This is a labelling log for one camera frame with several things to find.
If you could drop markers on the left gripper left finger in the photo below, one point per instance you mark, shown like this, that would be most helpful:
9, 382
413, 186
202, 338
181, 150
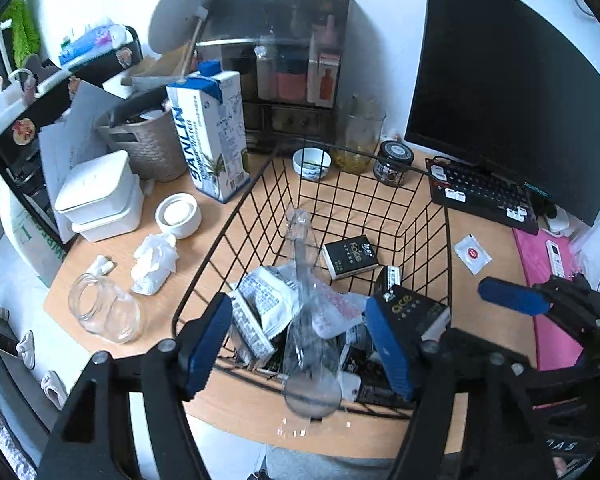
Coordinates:
200, 342

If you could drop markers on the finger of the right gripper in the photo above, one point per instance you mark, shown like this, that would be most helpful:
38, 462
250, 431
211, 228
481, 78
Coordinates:
525, 300

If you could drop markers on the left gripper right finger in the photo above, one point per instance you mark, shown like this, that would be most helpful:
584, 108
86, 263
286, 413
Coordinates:
398, 353

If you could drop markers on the black face tissue pack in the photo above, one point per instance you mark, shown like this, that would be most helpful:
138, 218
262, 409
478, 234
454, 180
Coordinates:
349, 257
413, 314

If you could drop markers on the white remote control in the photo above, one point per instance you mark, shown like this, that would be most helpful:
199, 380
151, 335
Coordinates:
555, 257

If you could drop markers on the white printed foil packet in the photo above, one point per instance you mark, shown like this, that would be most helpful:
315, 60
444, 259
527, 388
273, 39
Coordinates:
274, 297

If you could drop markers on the white power strip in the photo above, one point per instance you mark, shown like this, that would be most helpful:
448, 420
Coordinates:
557, 221

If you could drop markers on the crumpled white tissue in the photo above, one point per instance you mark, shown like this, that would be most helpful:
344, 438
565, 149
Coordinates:
155, 261

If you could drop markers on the clear plastic bottle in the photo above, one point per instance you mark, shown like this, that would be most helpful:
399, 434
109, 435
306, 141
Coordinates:
311, 390

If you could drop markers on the white sachet red logo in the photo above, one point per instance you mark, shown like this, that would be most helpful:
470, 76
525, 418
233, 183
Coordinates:
472, 254

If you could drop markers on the black mechanical keyboard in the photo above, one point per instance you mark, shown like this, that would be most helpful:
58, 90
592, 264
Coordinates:
459, 187

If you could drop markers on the empty clear glass jar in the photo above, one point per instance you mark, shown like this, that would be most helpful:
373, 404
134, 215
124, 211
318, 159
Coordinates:
104, 309

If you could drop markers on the white lidded container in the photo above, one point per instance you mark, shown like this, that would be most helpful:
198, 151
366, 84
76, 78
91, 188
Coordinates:
101, 198

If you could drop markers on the dark glass jar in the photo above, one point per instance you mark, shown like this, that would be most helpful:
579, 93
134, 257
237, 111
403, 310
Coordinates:
394, 161

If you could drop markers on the grey woven basket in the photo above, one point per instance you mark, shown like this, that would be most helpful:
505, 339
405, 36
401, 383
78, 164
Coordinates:
152, 145

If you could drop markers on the small white ceramic bowl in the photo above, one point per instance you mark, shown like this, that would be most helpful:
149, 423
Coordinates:
311, 164

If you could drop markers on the glass cup yellow contents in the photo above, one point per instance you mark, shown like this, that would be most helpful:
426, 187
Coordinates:
360, 124

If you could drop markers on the curved black monitor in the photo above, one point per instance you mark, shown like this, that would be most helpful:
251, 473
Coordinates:
499, 86

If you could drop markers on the blue white coconut water carton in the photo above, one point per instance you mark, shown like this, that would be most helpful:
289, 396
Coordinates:
206, 107

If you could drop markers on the round grey fan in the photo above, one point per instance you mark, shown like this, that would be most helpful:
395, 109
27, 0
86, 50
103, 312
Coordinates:
173, 23

